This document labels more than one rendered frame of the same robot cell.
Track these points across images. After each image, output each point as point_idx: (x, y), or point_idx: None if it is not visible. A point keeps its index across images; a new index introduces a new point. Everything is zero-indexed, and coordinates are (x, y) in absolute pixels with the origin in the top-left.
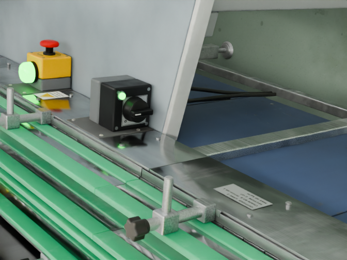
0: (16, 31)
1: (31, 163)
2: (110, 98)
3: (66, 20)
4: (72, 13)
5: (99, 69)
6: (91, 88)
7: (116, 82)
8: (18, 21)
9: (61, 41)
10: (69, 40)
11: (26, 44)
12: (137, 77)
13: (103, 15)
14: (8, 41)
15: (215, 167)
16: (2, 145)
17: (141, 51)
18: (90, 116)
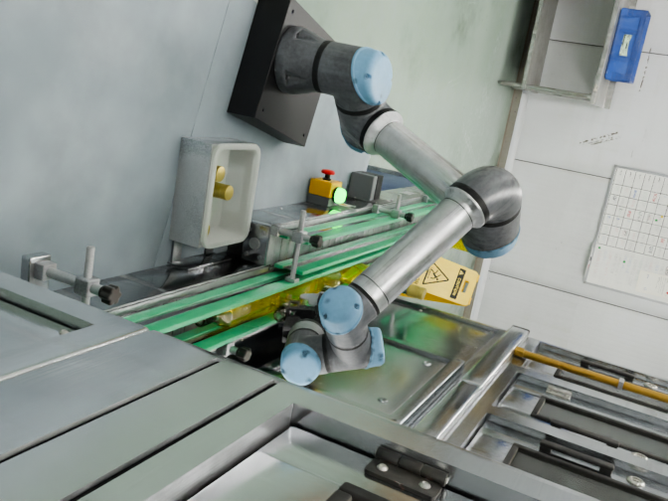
0: (270, 179)
1: (378, 239)
2: (381, 182)
3: (318, 152)
4: (323, 146)
5: (335, 176)
6: (374, 182)
7: (373, 174)
8: (274, 169)
9: (312, 169)
10: (318, 166)
11: (279, 186)
12: (353, 171)
13: (342, 141)
14: (259, 193)
15: (388, 192)
16: (364, 244)
17: (357, 155)
18: (371, 198)
